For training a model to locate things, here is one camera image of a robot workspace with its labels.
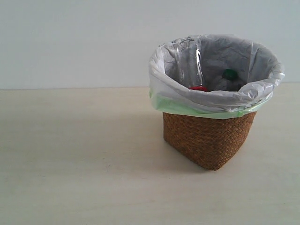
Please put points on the red label clear bottle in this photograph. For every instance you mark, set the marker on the red label clear bottle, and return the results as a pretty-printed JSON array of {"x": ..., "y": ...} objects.
[{"x": 188, "y": 57}]

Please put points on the green label water bottle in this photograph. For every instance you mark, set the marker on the green label water bottle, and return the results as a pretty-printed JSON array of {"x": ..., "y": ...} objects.
[{"x": 228, "y": 81}]

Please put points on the white plastic trash bag liner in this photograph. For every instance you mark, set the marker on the white plastic trash bag liner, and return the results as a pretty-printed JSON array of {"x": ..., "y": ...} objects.
[{"x": 256, "y": 65}]

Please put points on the brown woven wicker basket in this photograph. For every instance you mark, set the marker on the brown woven wicker basket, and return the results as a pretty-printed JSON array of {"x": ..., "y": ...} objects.
[{"x": 209, "y": 143}]

